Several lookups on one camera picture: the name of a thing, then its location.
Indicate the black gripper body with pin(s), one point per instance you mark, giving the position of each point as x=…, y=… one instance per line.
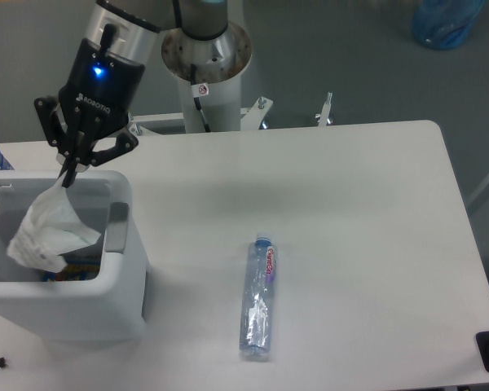
x=97, y=96

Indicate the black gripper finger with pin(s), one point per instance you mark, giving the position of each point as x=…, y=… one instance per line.
x=84, y=154
x=64, y=140

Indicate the crushed clear plastic bottle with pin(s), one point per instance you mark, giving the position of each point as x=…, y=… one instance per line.
x=258, y=298

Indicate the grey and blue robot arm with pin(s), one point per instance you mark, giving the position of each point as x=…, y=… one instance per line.
x=133, y=26

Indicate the white plastic trash can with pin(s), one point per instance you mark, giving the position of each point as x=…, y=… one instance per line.
x=109, y=307

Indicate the colourful snack wrapper in bin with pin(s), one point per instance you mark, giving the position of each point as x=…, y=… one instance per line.
x=78, y=268

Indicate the blue plastic bag on floor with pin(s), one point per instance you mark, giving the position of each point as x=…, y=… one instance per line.
x=444, y=25

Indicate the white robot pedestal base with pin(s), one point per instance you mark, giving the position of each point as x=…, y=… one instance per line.
x=208, y=75

